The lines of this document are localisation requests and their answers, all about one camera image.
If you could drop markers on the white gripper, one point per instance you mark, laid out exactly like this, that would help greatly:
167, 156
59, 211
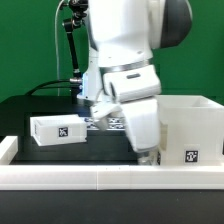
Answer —
135, 91

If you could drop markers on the white drawer cabinet frame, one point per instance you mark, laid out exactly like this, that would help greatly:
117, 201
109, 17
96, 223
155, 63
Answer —
192, 131

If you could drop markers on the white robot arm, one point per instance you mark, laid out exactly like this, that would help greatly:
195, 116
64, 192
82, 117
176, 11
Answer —
124, 33

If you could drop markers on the white rear drawer box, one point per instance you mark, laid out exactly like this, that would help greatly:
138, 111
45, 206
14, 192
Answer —
59, 129

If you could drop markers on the white marker tag sheet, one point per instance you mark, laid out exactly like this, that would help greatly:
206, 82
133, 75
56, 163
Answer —
110, 123

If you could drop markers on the white front fence rail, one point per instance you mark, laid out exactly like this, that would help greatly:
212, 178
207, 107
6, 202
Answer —
47, 177

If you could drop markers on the white fence rail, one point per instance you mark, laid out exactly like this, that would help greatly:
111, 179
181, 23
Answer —
47, 177
8, 149

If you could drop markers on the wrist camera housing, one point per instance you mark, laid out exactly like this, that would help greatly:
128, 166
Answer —
100, 112

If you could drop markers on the white left fence rail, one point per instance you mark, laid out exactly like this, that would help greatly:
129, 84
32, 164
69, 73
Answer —
8, 149

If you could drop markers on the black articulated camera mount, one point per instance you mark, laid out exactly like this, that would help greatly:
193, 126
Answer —
74, 43

